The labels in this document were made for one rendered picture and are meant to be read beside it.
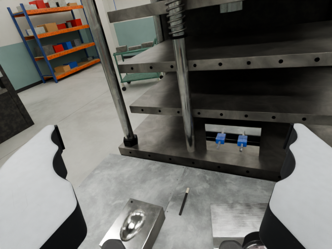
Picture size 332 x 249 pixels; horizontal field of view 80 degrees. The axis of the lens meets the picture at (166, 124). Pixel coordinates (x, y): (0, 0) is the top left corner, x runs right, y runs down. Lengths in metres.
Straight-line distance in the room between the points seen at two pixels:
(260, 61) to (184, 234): 0.73
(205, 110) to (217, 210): 0.50
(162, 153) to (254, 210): 0.62
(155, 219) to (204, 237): 0.19
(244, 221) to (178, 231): 0.25
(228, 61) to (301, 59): 0.26
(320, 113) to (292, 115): 0.10
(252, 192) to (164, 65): 0.70
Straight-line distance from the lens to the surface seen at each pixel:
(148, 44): 4.64
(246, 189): 0.96
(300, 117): 1.03
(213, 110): 1.03
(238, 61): 0.92
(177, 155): 1.15
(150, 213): 0.82
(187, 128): 1.07
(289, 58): 0.92
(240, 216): 0.74
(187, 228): 0.84
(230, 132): 1.07
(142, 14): 1.06
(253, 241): 0.75
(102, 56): 1.12
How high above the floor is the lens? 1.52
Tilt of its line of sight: 30 degrees down
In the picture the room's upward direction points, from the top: 11 degrees counter-clockwise
